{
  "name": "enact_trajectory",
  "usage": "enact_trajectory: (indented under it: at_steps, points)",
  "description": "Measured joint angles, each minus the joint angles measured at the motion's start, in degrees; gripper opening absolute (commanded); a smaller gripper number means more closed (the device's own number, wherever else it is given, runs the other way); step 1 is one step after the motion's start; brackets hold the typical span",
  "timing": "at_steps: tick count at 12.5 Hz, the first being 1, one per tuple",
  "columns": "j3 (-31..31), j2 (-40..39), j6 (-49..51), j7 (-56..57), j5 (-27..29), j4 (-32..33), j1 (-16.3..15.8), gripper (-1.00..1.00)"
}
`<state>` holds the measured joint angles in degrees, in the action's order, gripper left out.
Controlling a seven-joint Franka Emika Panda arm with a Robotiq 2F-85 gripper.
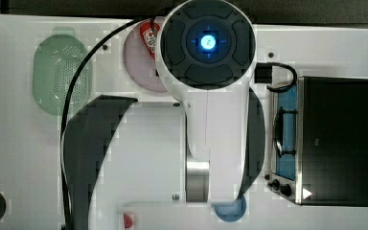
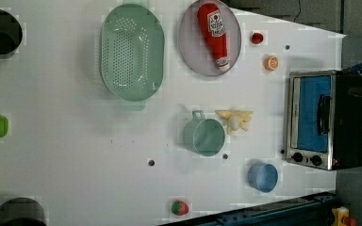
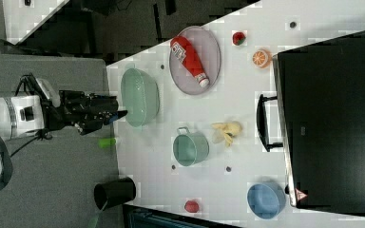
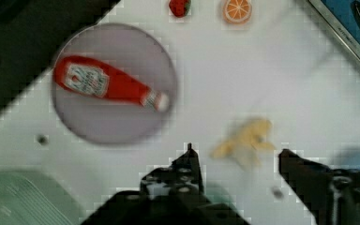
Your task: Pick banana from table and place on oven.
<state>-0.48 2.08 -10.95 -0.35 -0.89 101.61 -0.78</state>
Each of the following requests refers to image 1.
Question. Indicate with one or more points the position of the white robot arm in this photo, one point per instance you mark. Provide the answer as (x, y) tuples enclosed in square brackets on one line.
[(206, 55)]

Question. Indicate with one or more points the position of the black toaster oven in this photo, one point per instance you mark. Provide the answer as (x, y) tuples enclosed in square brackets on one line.
[(319, 142)]

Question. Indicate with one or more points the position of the lilac oval plate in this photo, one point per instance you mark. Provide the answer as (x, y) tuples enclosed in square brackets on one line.
[(139, 64)]

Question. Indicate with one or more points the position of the red ketchup bottle toy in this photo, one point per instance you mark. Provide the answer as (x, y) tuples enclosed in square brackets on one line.
[(148, 32)]

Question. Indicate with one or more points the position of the blue cup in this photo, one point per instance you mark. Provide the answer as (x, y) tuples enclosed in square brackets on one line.
[(231, 211)]

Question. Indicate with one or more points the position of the red strawberry toy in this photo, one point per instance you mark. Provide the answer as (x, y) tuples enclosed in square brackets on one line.
[(128, 222)]

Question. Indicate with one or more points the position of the green oval colander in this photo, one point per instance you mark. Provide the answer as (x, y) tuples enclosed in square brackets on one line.
[(56, 60)]

